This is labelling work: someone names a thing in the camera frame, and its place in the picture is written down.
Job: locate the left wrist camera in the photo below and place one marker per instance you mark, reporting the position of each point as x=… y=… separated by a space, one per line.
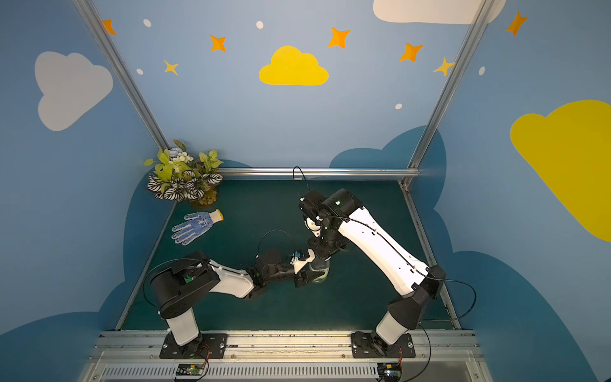
x=301 y=258

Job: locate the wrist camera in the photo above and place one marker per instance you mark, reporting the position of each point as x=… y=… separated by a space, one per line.
x=312 y=222
x=301 y=258

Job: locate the aluminium rail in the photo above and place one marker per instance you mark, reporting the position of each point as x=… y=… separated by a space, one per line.
x=298 y=355
x=286 y=173

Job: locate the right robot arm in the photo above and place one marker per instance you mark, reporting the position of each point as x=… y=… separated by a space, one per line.
x=341 y=219

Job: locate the aluminium corner post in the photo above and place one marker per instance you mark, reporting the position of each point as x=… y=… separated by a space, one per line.
x=103 y=39
x=465 y=53

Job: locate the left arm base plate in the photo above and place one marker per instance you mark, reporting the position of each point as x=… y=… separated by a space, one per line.
x=205 y=346

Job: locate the right aluminium corner post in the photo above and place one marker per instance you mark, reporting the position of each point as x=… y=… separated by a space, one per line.
x=465 y=53

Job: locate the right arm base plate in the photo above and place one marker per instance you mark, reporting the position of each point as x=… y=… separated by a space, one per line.
x=370 y=345

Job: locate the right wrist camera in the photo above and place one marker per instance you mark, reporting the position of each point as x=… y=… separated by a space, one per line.
x=312 y=222

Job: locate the blue dotted work glove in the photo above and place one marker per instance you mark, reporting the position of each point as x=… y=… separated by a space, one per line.
x=194 y=226

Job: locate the aluminium back rail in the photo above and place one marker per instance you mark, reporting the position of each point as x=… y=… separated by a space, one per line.
x=286 y=173

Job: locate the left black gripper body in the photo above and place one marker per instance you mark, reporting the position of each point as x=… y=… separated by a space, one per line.
x=305 y=270

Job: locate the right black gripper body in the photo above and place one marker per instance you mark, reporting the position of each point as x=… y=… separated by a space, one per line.
x=320 y=249

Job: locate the round clear bottle green label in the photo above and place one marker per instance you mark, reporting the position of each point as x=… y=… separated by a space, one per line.
x=320 y=264

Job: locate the aluminium front rail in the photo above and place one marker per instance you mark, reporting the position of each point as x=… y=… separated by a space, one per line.
x=298 y=355

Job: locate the left circuit board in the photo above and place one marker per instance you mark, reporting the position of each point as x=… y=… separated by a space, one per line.
x=189 y=371

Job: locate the right circuit board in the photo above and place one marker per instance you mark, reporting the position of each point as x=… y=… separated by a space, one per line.
x=388 y=372

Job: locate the artificial potted plant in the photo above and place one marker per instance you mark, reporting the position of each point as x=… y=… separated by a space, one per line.
x=178 y=176

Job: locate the circuit board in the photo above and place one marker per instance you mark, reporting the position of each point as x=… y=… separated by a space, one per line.
x=189 y=371
x=388 y=372

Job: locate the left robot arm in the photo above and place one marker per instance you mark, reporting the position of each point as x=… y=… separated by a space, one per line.
x=186 y=281

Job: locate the left aluminium corner post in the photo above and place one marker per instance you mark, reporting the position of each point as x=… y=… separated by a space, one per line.
x=103 y=39

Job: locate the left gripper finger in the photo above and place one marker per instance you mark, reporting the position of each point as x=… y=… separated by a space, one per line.
x=298 y=283
x=316 y=275

